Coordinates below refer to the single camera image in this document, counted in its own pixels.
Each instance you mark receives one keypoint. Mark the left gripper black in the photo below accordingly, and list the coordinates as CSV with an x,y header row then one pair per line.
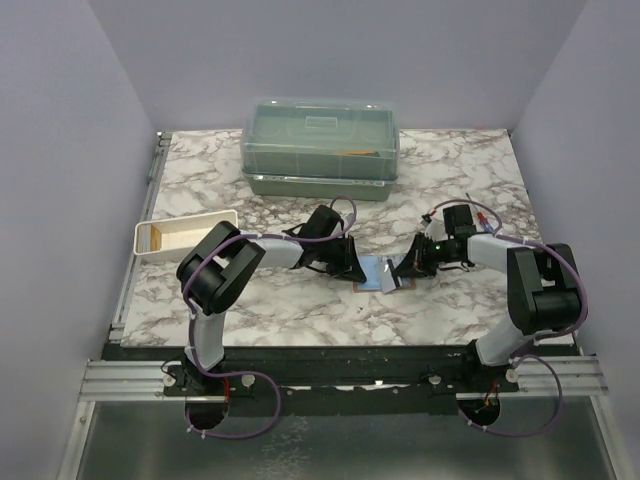
x,y
348,266

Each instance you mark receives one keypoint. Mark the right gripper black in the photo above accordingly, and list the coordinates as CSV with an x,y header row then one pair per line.
x,y
415,263

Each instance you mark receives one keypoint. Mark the brown leather card holder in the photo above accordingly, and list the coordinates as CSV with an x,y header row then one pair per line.
x,y
369,265

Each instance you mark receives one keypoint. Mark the grey striped credit card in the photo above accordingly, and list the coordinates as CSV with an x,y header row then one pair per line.
x,y
387,279

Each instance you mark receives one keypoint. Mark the white rectangular tray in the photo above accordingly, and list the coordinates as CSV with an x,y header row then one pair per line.
x,y
181,234

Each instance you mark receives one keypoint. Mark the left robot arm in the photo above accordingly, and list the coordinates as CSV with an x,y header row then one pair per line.
x,y
216,271

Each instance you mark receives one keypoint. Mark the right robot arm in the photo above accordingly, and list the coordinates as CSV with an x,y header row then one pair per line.
x,y
546,297

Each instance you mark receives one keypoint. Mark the stack of cards in tray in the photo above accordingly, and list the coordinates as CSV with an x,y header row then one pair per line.
x,y
148,239

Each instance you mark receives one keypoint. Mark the red blue screwdriver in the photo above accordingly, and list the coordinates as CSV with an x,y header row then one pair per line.
x,y
489,219

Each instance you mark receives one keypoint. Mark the green clear-lid storage box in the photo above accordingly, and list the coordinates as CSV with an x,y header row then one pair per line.
x,y
321,148

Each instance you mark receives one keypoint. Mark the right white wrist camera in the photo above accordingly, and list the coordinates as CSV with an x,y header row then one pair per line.
x,y
434,228

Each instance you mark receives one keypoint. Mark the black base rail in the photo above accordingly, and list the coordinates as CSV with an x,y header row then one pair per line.
x,y
255,382

